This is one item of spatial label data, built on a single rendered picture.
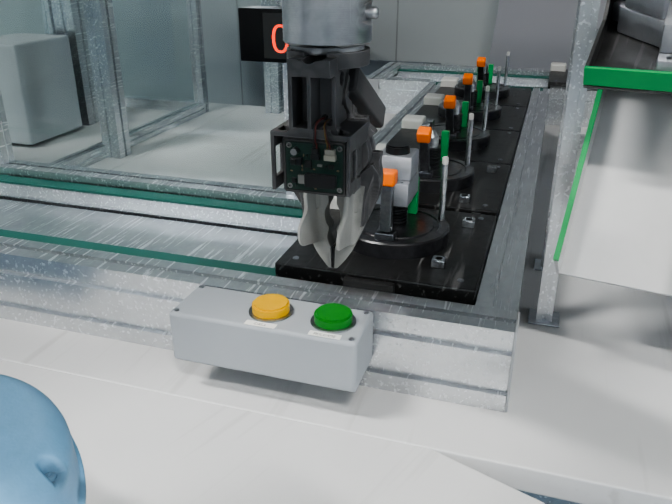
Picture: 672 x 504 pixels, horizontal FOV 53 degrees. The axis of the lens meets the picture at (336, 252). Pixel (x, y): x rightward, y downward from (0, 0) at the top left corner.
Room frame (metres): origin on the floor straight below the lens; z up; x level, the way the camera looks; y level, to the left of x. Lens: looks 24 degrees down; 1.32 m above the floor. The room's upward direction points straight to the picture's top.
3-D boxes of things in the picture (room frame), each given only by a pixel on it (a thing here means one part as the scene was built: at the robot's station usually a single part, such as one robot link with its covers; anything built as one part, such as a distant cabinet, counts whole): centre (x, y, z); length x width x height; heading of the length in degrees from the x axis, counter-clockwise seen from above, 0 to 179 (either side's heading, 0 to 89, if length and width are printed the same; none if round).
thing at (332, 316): (0.61, 0.00, 0.96); 0.04 x 0.04 x 0.02
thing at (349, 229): (0.58, -0.01, 1.07); 0.06 x 0.03 x 0.09; 162
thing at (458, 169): (1.05, -0.15, 1.01); 0.24 x 0.24 x 0.13; 72
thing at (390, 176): (0.77, -0.06, 1.04); 0.04 x 0.02 x 0.08; 162
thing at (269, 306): (0.63, 0.07, 0.96); 0.04 x 0.04 x 0.02
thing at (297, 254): (0.81, -0.08, 0.96); 0.24 x 0.24 x 0.02; 72
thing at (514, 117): (1.52, -0.30, 1.01); 0.24 x 0.24 x 0.13; 72
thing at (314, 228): (0.59, 0.02, 1.07); 0.06 x 0.03 x 0.09; 162
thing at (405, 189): (0.82, -0.08, 1.06); 0.08 x 0.04 x 0.07; 162
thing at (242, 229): (0.92, 0.20, 0.91); 0.84 x 0.28 x 0.10; 72
